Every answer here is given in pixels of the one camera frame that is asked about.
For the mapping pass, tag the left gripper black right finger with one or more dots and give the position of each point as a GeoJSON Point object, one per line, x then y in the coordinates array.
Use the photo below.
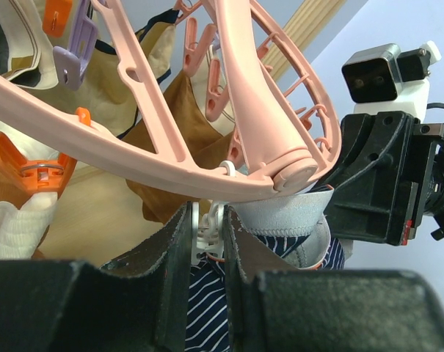
{"type": "Point", "coordinates": [258, 287]}

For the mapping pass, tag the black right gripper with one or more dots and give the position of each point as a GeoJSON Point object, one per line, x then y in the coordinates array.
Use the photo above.
{"type": "Point", "coordinates": [381, 177]}

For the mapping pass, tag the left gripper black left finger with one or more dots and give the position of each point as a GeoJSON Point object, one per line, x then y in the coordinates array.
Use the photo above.
{"type": "Point", "coordinates": [155, 300]}

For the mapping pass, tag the white clothes clip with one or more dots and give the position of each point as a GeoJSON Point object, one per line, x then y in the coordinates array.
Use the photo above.
{"type": "Point", "coordinates": [207, 232]}

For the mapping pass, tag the pink round clip hanger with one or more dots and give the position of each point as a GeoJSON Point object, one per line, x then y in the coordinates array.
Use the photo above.
{"type": "Point", "coordinates": [286, 132]}

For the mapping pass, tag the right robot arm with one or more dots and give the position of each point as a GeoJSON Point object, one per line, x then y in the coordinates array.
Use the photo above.
{"type": "Point", "coordinates": [443, 176]}

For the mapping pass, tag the orange clothes clip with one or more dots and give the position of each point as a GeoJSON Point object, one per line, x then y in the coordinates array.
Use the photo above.
{"type": "Point", "coordinates": [32, 166]}

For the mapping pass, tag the cream hanging underwear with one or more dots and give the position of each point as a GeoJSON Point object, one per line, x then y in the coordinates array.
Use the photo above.
{"type": "Point", "coordinates": [111, 103]}

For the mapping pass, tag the purple clothes clip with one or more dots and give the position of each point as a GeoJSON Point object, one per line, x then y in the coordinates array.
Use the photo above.
{"type": "Point", "coordinates": [71, 62]}

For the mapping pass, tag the white ribbed cloth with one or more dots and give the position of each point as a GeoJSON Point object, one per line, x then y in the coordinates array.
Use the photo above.
{"type": "Point", "coordinates": [21, 229]}

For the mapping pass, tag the wooden clothes rack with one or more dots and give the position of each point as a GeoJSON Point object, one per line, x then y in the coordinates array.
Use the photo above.
{"type": "Point", "coordinates": [303, 27]}

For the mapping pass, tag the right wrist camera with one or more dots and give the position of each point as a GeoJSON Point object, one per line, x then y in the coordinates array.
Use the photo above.
{"type": "Point", "coordinates": [385, 78]}

